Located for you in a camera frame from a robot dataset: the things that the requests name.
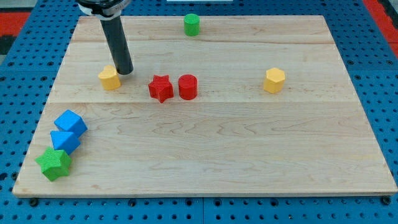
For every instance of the red star block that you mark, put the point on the red star block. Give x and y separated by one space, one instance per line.
161 88

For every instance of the blue triangle block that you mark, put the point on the blue triangle block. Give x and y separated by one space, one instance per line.
65 140

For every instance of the blue cube block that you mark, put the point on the blue cube block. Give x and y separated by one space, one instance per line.
71 122

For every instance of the red cylinder block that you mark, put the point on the red cylinder block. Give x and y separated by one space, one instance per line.
188 87

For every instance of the green star block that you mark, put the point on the green star block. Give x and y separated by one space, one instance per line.
54 163

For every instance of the yellow hexagon block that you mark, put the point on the yellow hexagon block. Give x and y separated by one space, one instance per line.
274 80

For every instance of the green cylinder block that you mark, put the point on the green cylinder block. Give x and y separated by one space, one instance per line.
191 24

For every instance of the light wooden board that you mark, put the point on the light wooden board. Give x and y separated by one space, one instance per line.
311 139

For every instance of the yellow heart block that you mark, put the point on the yellow heart block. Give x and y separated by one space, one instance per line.
109 78

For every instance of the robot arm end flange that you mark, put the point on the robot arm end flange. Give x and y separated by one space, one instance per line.
104 10

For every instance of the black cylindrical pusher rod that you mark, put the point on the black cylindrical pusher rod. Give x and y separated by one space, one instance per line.
117 43

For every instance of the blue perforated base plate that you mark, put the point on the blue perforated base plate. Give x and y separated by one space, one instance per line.
31 65

